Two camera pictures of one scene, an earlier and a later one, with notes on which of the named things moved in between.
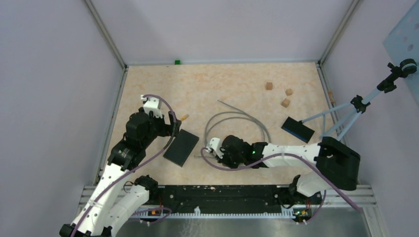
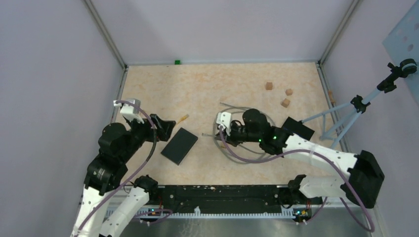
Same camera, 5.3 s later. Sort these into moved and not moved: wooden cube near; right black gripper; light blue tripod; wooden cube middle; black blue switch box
Moved: right black gripper
Not moved: wooden cube middle; black blue switch box; wooden cube near; light blue tripod
